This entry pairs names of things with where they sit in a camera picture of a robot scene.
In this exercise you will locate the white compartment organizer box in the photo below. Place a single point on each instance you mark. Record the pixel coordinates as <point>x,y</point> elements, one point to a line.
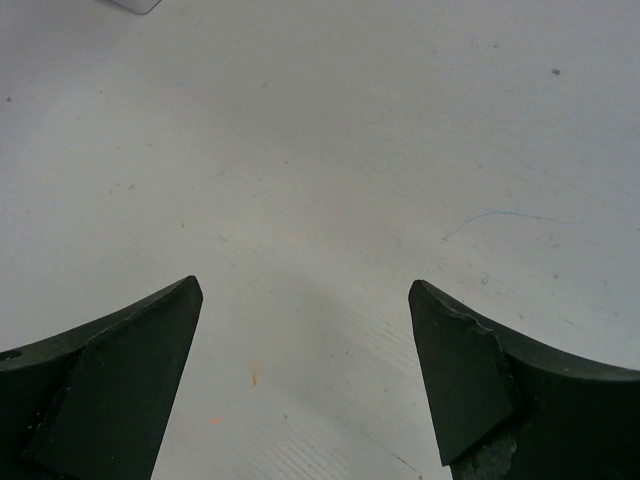
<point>134,7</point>

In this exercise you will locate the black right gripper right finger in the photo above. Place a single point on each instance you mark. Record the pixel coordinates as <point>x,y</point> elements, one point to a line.
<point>506,406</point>

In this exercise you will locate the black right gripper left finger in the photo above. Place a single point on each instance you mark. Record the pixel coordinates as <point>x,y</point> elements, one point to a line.
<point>94,402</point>

